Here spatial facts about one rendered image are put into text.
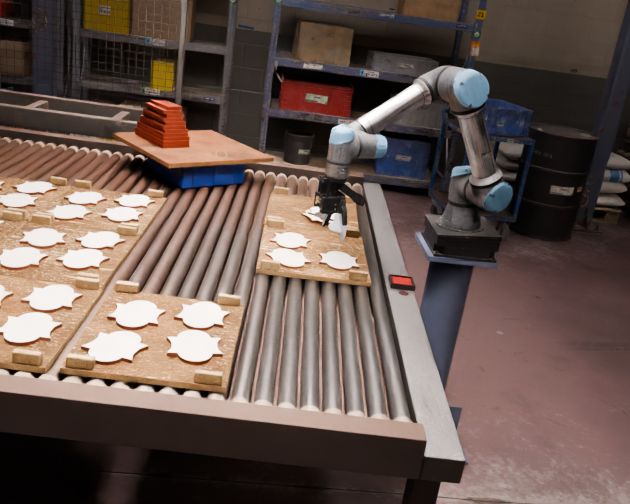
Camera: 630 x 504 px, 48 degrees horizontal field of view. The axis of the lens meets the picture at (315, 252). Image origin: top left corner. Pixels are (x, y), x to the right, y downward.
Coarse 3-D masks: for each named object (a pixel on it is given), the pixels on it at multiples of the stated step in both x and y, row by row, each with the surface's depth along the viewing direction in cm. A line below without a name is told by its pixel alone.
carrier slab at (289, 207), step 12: (276, 204) 274; (288, 204) 277; (300, 204) 279; (312, 204) 281; (348, 204) 288; (276, 216) 261; (288, 216) 263; (300, 216) 264; (348, 216) 272; (300, 228) 252; (312, 228) 253; (324, 228) 255
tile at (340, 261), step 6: (330, 252) 231; (336, 252) 231; (342, 252) 232; (324, 258) 225; (330, 258) 226; (336, 258) 226; (342, 258) 227; (348, 258) 228; (354, 258) 228; (324, 264) 222; (330, 264) 221; (336, 264) 221; (342, 264) 222; (348, 264) 223; (354, 264) 224; (342, 270) 219
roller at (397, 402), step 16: (368, 224) 273; (368, 240) 254; (368, 256) 240; (384, 304) 205; (384, 320) 194; (384, 336) 185; (384, 352) 178; (384, 368) 172; (400, 384) 163; (400, 400) 157; (400, 416) 151
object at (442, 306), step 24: (432, 264) 276; (456, 264) 269; (480, 264) 264; (432, 288) 277; (456, 288) 273; (432, 312) 278; (456, 312) 278; (432, 336) 281; (456, 336) 285; (456, 408) 303
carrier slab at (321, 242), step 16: (320, 240) 243; (336, 240) 245; (352, 240) 247; (304, 256) 226; (352, 256) 232; (256, 272) 212; (272, 272) 212; (288, 272) 212; (304, 272) 214; (320, 272) 216; (336, 272) 217; (368, 272) 221
